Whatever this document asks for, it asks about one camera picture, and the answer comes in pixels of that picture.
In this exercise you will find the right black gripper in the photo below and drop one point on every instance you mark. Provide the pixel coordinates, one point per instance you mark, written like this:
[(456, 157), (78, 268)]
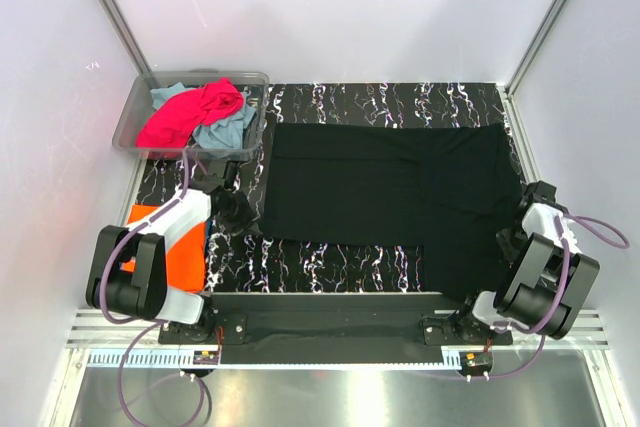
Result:
[(505, 250)]

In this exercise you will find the black polo shirt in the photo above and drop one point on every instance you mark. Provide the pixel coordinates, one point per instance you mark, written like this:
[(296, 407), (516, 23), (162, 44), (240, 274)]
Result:
[(447, 191)]

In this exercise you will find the folded blue t-shirt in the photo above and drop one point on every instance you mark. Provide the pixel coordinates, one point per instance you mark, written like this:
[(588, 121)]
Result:
[(206, 250)]

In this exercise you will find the left aluminium frame post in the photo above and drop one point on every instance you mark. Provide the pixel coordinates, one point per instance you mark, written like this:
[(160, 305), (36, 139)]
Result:
[(125, 35)]

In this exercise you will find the folded orange t-shirt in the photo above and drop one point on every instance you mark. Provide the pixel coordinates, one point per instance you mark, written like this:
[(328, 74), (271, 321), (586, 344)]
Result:
[(184, 254)]

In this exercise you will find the white slotted cable duct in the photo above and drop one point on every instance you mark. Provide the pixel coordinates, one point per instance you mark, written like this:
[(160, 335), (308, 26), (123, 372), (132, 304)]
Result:
[(431, 359)]

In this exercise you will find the aluminium front rail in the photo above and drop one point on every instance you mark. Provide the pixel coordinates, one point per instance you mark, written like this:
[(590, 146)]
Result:
[(90, 329)]

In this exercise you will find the pink t-shirt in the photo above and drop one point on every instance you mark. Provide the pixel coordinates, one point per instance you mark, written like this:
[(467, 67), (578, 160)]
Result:
[(179, 110)]

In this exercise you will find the grey-blue t-shirt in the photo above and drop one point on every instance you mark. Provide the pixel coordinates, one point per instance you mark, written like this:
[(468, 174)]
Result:
[(227, 134)]

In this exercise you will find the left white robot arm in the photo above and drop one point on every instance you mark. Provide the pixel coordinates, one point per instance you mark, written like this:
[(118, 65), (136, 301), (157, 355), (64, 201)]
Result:
[(129, 278)]

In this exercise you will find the aluminium frame post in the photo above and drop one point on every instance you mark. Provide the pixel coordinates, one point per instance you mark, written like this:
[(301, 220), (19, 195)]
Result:
[(125, 35), (538, 41)]

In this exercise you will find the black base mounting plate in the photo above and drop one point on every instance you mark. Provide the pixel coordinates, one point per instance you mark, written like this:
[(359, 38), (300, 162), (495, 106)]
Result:
[(428, 318)]

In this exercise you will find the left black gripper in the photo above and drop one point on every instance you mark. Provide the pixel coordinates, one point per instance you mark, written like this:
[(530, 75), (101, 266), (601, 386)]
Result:
[(246, 224)]

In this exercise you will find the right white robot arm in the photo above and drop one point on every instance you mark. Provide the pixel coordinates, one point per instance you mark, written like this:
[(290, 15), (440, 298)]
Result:
[(548, 280)]

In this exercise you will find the right aluminium frame post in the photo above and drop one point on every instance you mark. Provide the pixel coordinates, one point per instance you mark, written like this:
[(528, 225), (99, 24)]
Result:
[(538, 41)]

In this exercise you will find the black marbled table mat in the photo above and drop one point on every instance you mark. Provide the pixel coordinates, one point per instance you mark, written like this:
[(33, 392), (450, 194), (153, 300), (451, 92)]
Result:
[(256, 263)]

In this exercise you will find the clear plastic bin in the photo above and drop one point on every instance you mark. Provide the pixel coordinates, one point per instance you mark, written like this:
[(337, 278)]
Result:
[(138, 109)]

